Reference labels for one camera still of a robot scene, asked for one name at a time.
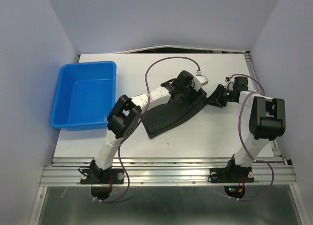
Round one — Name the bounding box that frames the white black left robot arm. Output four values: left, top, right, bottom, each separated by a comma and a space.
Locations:
86, 70, 208, 183

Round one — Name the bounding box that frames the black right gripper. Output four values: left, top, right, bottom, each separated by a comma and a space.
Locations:
204, 83, 235, 107

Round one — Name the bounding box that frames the black dotted skirt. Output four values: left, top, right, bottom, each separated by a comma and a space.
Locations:
143, 89, 207, 139

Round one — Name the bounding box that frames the blue plastic bin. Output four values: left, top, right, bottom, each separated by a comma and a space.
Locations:
50, 61, 117, 131

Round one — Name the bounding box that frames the aluminium table edge rail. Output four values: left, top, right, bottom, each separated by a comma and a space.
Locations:
39, 157, 297, 187

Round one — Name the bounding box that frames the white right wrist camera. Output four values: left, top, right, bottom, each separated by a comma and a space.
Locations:
224, 75, 234, 90

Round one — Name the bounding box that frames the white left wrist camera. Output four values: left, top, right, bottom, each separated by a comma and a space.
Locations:
193, 71, 208, 91

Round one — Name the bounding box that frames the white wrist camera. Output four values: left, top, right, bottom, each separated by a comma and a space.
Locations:
193, 71, 208, 91
224, 75, 234, 90

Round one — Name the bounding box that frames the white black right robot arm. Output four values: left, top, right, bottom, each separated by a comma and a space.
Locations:
208, 74, 286, 181

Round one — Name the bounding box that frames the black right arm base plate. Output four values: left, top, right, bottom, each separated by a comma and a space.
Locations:
208, 167, 254, 183

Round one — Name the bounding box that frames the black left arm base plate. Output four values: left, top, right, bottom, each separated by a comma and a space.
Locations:
78, 168, 125, 185

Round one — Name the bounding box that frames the right side aluminium rail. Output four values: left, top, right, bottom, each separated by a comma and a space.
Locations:
241, 51, 287, 165

